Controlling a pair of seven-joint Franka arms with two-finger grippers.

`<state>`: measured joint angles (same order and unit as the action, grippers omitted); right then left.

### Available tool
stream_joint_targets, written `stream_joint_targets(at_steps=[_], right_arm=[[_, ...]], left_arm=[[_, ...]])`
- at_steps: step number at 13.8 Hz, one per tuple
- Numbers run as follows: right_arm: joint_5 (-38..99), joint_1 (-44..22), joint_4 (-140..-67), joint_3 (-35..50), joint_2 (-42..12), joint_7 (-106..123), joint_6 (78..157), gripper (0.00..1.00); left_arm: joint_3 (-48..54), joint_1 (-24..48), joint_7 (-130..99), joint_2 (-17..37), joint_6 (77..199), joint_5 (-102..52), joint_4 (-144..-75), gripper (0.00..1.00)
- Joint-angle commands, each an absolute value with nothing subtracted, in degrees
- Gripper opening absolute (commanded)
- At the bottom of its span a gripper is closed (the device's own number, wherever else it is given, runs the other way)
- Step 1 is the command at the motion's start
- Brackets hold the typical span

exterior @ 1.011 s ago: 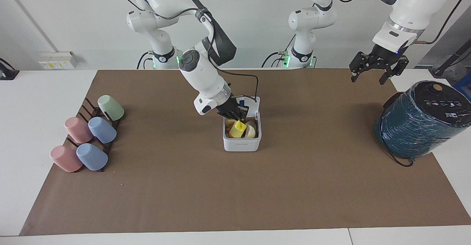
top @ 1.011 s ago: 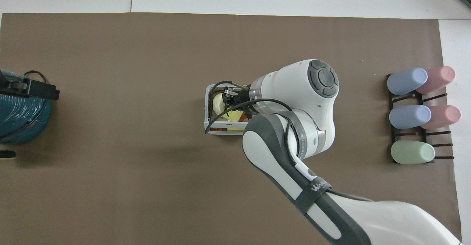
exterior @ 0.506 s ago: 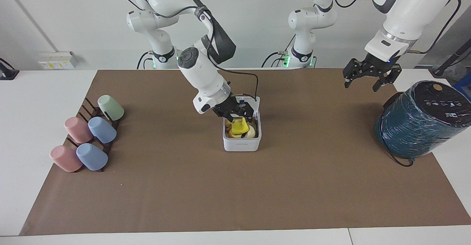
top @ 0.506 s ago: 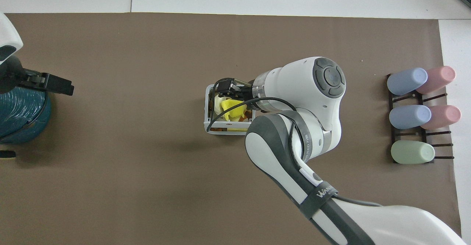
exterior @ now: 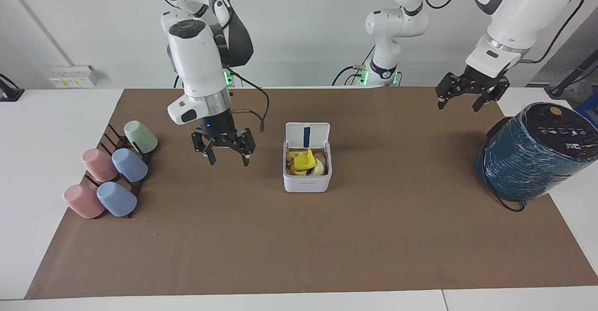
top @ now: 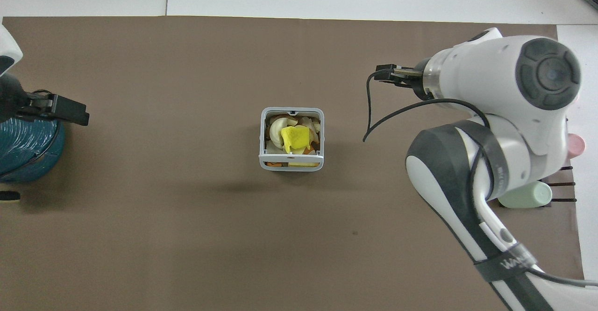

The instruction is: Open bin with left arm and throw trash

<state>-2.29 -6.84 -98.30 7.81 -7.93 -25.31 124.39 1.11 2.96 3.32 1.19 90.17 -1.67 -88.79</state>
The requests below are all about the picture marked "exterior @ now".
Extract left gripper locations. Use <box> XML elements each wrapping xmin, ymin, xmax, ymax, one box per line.
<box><xmin>435</xmin><ymin>65</ymin><xmax>511</xmax><ymax>113</ymax></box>

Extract green cup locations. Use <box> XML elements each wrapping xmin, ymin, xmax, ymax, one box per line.
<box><xmin>123</xmin><ymin>120</ymin><xmax>159</xmax><ymax>154</ymax></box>

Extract dark brown cup rack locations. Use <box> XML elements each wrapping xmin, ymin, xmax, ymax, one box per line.
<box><xmin>83</xmin><ymin>123</ymin><xmax>157</xmax><ymax>219</ymax></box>

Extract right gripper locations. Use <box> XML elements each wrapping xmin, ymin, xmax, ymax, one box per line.
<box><xmin>191</xmin><ymin>107</ymin><xmax>256</xmax><ymax>167</ymax></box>

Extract yellow toy pieces in box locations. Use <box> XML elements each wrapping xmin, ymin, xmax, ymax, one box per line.
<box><xmin>286</xmin><ymin>150</ymin><xmax>327</xmax><ymax>177</ymax></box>

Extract blue object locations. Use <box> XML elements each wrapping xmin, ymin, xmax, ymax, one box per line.
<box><xmin>576</xmin><ymin>93</ymin><xmax>598</xmax><ymax>127</ymax></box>

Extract teal round plastic-wrapped appliance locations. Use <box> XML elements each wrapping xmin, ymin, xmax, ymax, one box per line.
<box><xmin>475</xmin><ymin>101</ymin><xmax>598</xmax><ymax>203</ymax></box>

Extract white wall socket box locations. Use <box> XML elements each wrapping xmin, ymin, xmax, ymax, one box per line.
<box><xmin>49</xmin><ymin>64</ymin><xmax>100</xmax><ymax>89</ymax></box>

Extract small white bin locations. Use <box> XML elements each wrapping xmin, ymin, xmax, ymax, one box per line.
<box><xmin>282</xmin><ymin>122</ymin><xmax>333</xmax><ymax>193</ymax></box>

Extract blue cup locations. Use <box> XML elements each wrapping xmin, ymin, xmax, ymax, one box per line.
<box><xmin>96</xmin><ymin>181</ymin><xmax>138</xmax><ymax>218</ymax></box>
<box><xmin>111</xmin><ymin>148</ymin><xmax>149</xmax><ymax>183</ymax></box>

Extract pink cup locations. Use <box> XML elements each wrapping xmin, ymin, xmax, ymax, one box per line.
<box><xmin>63</xmin><ymin>184</ymin><xmax>106</xmax><ymax>219</ymax></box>
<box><xmin>81</xmin><ymin>148</ymin><xmax>118</xmax><ymax>183</ymax></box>

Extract yellow trash piece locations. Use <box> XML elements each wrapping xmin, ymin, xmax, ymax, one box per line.
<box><xmin>293</xmin><ymin>149</ymin><xmax>317</xmax><ymax>172</ymax></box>

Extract black stand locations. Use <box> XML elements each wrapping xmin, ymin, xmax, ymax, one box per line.
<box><xmin>0</xmin><ymin>73</ymin><xmax>25</xmax><ymax>103</ymax></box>
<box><xmin>544</xmin><ymin>50</ymin><xmax>598</xmax><ymax>99</ymax></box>

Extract black appliance cable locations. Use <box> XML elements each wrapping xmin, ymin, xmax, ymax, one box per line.
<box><xmin>485</xmin><ymin>116</ymin><xmax>527</xmax><ymax>213</ymax></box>

